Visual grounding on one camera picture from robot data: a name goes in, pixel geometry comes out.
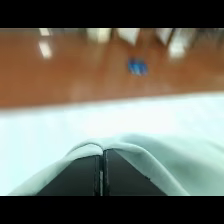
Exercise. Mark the pale green shirt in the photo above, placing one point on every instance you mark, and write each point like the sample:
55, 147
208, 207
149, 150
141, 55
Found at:
173, 160

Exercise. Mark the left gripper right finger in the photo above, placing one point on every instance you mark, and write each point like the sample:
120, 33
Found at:
128, 176

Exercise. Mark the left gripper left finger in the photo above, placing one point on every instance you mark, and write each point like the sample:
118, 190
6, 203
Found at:
76, 178

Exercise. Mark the blue round object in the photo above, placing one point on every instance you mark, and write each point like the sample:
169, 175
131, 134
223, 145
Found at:
137, 66

